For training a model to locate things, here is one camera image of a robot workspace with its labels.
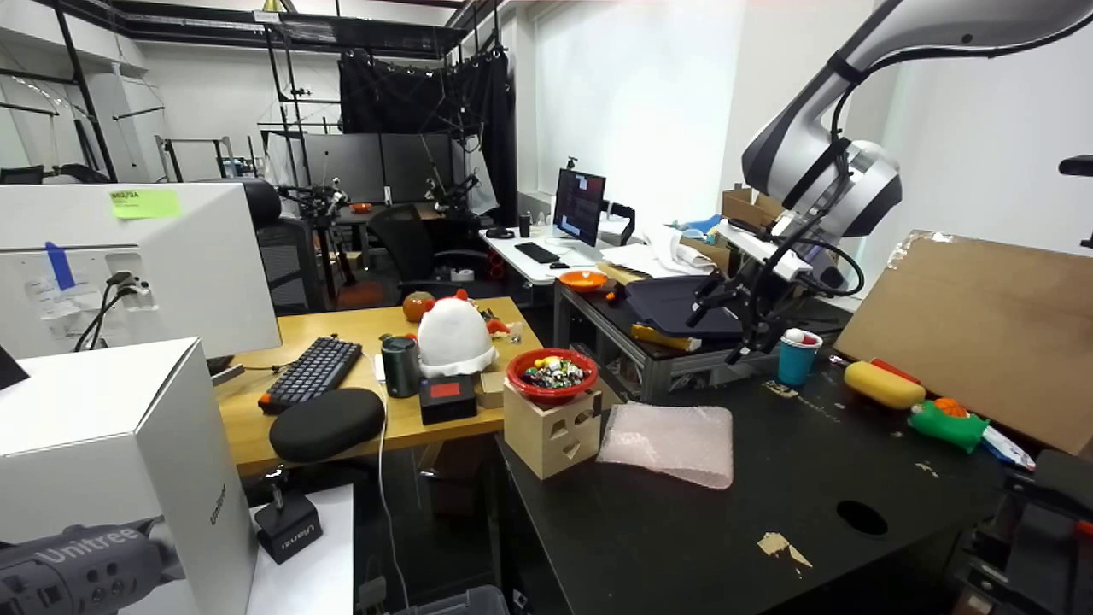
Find white plastic bag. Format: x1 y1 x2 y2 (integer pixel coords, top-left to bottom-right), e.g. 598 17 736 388
415 292 503 378

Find pink bubble plastic sheet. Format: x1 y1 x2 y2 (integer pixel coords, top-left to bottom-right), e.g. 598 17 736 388
594 401 738 494

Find green sticky note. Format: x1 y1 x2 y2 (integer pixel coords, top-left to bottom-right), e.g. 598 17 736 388
107 184 186 226

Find small black keyboard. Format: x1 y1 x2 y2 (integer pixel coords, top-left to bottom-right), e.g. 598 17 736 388
514 239 571 271

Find orange bowl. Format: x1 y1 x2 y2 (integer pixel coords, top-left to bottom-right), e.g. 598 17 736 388
556 267 619 300

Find large white box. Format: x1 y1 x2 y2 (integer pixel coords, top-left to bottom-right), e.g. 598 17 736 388
0 333 260 615

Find wooden box with holes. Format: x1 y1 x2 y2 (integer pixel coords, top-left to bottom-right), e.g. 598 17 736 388
498 378 604 483

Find black box with red label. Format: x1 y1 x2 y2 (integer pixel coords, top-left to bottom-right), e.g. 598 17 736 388
418 371 483 427

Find black oval cushion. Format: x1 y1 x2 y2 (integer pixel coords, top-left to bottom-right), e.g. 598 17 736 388
268 387 389 463

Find black office chair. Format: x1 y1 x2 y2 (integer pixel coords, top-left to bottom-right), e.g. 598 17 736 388
240 178 335 317

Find white equipment cabinet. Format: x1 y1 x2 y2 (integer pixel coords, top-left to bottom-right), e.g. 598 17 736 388
0 182 285 361

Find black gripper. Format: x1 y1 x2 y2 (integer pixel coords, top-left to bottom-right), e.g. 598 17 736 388
688 251 827 355

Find brown cardboard sheet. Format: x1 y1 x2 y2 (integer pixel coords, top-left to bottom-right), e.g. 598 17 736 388
829 231 1093 457

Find black computer monitor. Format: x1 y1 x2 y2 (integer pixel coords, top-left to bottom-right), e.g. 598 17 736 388
550 165 613 249

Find open cardboard box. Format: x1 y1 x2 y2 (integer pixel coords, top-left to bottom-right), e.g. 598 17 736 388
710 184 843 305

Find black curtain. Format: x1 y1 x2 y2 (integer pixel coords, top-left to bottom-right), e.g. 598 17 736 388
339 44 518 226

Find blue cup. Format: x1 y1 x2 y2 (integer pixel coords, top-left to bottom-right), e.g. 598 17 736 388
775 325 827 388

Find white desk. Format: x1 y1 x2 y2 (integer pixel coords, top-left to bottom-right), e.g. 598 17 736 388
479 226 641 289

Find wooden desk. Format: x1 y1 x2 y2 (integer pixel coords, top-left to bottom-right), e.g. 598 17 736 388
217 292 542 473

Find white and blue marker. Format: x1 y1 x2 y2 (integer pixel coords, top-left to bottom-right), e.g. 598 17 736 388
981 423 1039 473

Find red bowl with items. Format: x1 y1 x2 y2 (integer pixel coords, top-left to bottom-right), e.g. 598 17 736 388
505 345 604 411

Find orange ball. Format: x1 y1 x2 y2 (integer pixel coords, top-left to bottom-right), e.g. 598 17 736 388
400 285 440 326

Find black joystick controller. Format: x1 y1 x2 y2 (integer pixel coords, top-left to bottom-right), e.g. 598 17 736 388
249 463 326 566

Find blue tape strip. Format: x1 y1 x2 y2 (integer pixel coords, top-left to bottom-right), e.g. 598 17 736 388
41 239 79 292

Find grey Unitree robot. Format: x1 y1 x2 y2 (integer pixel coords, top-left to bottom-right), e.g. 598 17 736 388
0 519 186 615

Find green toy cylinder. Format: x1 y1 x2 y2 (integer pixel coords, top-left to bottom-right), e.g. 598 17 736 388
907 397 992 453

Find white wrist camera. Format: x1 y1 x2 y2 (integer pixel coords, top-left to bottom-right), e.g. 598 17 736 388
721 223 821 282

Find dark green can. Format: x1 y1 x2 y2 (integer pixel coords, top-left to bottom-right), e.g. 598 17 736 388
381 330 429 401

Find small tan box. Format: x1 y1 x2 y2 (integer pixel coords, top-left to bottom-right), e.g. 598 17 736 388
474 369 508 411

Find black monitor cables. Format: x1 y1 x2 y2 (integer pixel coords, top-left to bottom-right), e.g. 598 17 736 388
72 271 150 353

